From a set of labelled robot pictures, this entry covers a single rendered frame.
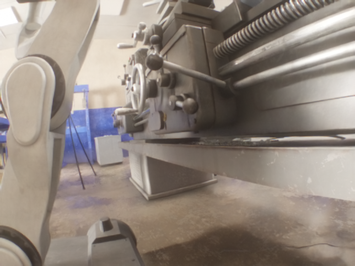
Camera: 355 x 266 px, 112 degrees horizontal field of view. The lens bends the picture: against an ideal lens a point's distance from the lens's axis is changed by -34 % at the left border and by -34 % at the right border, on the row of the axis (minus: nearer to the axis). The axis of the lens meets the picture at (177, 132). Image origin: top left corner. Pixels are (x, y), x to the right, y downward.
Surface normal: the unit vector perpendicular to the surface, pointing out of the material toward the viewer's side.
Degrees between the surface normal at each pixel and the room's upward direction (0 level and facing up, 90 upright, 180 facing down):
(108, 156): 90
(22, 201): 90
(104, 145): 90
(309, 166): 90
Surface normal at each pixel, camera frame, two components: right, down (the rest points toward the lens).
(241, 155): -0.90, 0.10
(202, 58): 0.42, -0.04
